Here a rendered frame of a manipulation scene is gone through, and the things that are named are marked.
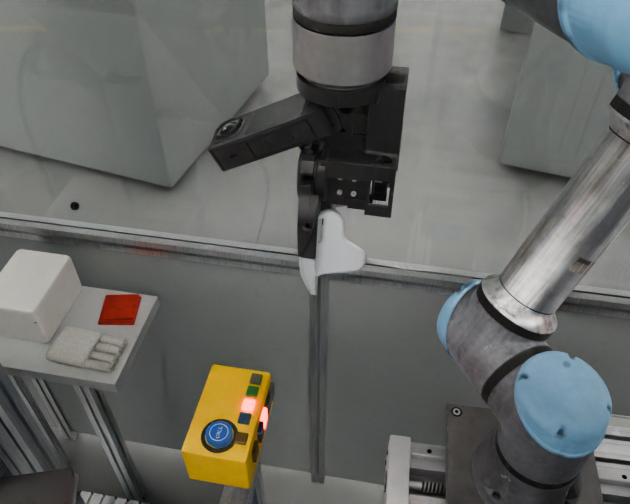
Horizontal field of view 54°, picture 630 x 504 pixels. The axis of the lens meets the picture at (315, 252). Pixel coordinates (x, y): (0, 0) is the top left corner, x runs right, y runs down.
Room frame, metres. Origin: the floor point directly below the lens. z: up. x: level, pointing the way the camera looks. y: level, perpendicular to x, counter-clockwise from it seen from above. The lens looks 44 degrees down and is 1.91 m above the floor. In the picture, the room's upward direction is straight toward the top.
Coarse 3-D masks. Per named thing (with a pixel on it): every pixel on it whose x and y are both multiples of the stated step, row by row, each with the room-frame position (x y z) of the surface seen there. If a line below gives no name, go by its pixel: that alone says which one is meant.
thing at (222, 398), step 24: (216, 384) 0.56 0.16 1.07; (240, 384) 0.56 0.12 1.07; (264, 384) 0.56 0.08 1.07; (216, 408) 0.51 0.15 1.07; (240, 408) 0.51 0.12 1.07; (192, 432) 0.47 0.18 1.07; (264, 432) 0.51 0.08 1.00; (192, 456) 0.44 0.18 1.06; (216, 456) 0.43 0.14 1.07; (240, 456) 0.43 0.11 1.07; (216, 480) 0.43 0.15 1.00; (240, 480) 0.43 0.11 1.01
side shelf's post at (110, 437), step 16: (80, 400) 0.83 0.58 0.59; (96, 400) 0.83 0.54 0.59; (96, 416) 0.83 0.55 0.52; (112, 416) 0.86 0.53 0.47; (96, 432) 0.83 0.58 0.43; (112, 432) 0.83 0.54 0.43; (112, 448) 0.83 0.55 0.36; (112, 464) 0.83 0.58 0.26; (128, 464) 0.85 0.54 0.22; (128, 480) 0.82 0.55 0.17; (128, 496) 0.83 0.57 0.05; (144, 496) 0.85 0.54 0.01
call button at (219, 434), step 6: (210, 426) 0.48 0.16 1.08; (216, 426) 0.48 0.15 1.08; (222, 426) 0.48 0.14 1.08; (228, 426) 0.48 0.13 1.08; (210, 432) 0.47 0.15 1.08; (216, 432) 0.47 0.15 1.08; (222, 432) 0.47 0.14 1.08; (228, 432) 0.47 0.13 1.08; (210, 438) 0.46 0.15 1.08; (216, 438) 0.46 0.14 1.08; (222, 438) 0.46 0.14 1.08; (228, 438) 0.46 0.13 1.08; (210, 444) 0.45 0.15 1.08; (216, 444) 0.45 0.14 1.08; (222, 444) 0.45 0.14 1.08
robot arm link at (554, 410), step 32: (544, 352) 0.47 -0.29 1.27; (512, 384) 0.44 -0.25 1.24; (544, 384) 0.43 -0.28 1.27; (576, 384) 0.43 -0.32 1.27; (512, 416) 0.41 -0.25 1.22; (544, 416) 0.39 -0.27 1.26; (576, 416) 0.39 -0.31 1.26; (608, 416) 0.39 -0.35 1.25; (512, 448) 0.39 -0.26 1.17; (544, 448) 0.37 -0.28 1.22; (576, 448) 0.36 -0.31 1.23; (544, 480) 0.36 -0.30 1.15
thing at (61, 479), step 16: (0, 480) 0.34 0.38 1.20; (16, 480) 0.34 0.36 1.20; (32, 480) 0.34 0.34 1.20; (48, 480) 0.34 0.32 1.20; (64, 480) 0.33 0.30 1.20; (0, 496) 0.32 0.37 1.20; (16, 496) 0.32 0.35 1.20; (32, 496) 0.32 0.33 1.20; (48, 496) 0.32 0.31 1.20; (64, 496) 0.32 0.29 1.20
